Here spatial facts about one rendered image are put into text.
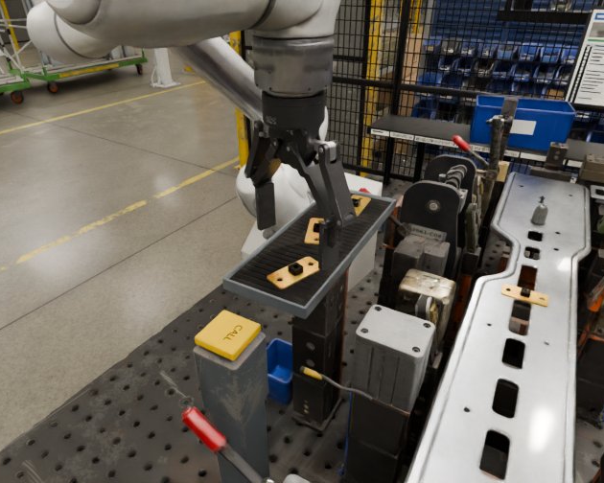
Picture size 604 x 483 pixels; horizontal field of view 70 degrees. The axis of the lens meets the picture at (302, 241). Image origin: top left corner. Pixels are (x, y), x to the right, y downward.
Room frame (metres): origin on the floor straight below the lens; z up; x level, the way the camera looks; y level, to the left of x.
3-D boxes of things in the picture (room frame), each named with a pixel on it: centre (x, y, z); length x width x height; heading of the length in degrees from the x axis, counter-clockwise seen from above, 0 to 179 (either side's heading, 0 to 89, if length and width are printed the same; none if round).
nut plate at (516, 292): (0.66, -0.44, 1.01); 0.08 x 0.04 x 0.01; 61
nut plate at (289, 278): (0.52, 0.01, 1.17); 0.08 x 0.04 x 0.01; 131
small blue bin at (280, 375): (0.69, 0.05, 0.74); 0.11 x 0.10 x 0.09; 151
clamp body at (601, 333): (0.63, -0.62, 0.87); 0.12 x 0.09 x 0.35; 61
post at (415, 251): (0.68, -0.20, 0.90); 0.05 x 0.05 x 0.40; 61
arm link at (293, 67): (0.52, 0.01, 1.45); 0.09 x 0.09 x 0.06
